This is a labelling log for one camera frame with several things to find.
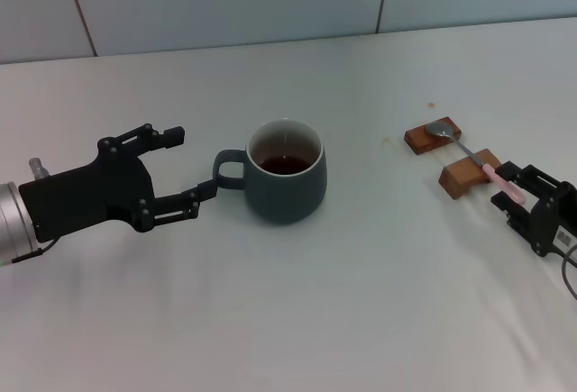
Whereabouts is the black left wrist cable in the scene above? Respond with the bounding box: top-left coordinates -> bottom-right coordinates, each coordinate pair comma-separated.
11,238 -> 60,265

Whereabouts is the pink handled metal spoon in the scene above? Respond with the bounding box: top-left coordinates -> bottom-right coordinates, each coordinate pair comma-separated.
426,121 -> 527,205

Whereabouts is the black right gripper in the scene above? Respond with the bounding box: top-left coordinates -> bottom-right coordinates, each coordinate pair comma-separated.
490,161 -> 577,259

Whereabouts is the flat brown wooden block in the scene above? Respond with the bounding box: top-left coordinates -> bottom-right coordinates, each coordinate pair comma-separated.
403,116 -> 463,157

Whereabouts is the grey ceramic cup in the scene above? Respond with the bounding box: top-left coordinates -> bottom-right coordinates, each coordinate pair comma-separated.
211,118 -> 329,226

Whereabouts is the grey right gripper cable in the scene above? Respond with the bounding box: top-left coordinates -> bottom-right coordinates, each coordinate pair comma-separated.
558,242 -> 577,301

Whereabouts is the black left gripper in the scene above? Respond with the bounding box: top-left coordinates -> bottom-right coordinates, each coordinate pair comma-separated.
18,122 -> 220,245

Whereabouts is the notched brown wooden block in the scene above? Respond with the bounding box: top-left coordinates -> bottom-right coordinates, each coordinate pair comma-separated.
438,148 -> 502,200

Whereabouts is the small silver connector plug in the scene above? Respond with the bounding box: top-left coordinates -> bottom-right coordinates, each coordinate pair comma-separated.
28,157 -> 50,182

